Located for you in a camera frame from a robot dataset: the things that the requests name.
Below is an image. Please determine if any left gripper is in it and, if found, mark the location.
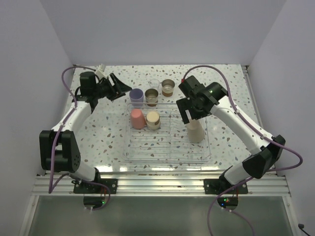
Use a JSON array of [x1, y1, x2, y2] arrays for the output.
[[93, 73, 131, 101]]

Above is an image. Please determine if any purple cup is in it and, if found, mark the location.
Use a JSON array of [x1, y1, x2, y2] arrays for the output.
[[129, 88, 144, 108]]

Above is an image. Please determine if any tall beige cup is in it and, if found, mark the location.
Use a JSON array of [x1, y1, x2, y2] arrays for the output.
[[186, 119, 205, 143]]

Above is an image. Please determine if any pink cup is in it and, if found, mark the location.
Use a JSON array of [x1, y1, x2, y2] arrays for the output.
[[130, 109, 146, 129]]

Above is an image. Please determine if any steel cup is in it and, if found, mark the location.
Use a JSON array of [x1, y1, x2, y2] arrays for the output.
[[145, 88, 159, 107], [161, 79, 175, 97], [146, 111, 160, 130]]

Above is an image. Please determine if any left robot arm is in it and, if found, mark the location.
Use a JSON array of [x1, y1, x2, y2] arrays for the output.
[[39, 71, 132, 193]]

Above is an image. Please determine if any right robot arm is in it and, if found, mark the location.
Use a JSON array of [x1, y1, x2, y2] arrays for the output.
[[176, 76, 285, 193]]

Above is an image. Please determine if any clear dish rack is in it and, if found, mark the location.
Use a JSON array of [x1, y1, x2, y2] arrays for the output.
[[123, 103, 211, 164]]

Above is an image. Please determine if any steel cup back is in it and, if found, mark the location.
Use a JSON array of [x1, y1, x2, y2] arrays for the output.
[[161, 79, 175, 97]]

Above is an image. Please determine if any clear glass mug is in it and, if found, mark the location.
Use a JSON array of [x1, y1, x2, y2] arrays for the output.
[[148, 79, 160, 90]]

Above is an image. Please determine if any right controller board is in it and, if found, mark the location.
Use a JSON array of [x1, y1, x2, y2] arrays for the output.
[[217, 197, 239, 210]]

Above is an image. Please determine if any controller board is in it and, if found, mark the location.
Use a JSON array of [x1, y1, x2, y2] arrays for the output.
[[217, 197, 239, 210], [83, 197, 110, 210]]

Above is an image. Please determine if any left controller board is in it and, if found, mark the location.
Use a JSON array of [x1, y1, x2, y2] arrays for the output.
[[83, 197, 110, 210]]

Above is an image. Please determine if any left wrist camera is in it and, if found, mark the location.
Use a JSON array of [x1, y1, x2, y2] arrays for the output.
[[95, 64, 106, 80]]

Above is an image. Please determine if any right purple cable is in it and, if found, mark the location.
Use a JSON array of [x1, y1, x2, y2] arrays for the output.
[[184, 64, 303, 236]]

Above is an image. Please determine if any purple cable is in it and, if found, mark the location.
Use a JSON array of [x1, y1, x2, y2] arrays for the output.
[[184, 64, 303, 236], [48, 66, 99, 194]]

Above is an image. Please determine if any aluminium frame rail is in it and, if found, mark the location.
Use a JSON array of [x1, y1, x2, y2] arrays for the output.
[[31, 173, 292, 197]]

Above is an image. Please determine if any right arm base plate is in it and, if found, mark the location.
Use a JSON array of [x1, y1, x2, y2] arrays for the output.
[[203, 178, 249, 195]]

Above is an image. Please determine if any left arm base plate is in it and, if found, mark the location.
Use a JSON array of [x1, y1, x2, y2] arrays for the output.
[[71, 178, 118, 194]]

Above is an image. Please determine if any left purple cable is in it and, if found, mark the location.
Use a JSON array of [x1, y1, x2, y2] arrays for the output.
[[48, 66, 99, 194]]

